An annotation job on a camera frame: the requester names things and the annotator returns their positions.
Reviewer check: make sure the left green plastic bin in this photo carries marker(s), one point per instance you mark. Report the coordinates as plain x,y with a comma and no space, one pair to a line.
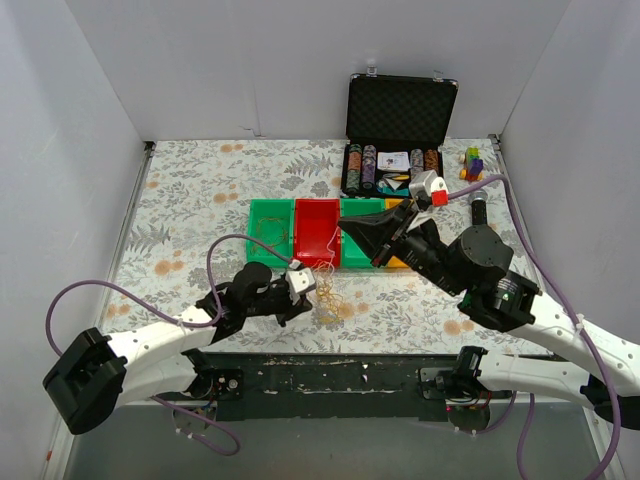
272,222

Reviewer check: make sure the yellow plastic bin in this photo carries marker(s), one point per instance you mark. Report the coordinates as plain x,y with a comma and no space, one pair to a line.
394,262

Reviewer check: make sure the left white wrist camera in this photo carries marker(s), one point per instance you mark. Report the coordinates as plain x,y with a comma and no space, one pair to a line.
300,278

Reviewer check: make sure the right green plastic bin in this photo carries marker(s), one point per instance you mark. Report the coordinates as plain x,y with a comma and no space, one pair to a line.
352,257

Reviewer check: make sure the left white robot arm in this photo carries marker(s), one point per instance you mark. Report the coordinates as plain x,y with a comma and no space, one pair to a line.
99,373

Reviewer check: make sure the green plastic bin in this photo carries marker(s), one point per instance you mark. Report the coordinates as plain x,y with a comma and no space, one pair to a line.
352,257
272,222

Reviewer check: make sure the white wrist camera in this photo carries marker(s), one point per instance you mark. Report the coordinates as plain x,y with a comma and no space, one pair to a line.
428,190
300,278

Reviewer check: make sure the colourful toy block car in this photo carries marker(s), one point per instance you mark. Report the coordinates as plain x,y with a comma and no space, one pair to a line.
472,165

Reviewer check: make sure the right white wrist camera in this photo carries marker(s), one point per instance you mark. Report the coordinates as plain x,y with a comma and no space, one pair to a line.
428,190

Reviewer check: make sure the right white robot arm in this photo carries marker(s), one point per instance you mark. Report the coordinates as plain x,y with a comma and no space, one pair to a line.
594,368

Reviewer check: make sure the black poker chip case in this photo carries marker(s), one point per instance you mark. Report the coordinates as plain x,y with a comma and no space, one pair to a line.
395,127

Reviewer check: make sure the red plastic bin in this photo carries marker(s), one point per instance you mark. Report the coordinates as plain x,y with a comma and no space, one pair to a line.
317,238

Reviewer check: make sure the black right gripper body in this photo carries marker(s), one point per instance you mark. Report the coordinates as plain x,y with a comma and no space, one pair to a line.
396,240

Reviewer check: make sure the black microphone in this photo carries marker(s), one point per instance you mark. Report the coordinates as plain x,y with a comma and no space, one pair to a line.
477,201

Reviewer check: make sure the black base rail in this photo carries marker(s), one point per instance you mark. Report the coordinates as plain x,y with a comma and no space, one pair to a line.
244,386

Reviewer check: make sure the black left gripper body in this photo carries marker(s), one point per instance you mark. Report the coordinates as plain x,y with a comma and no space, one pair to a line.
282,300

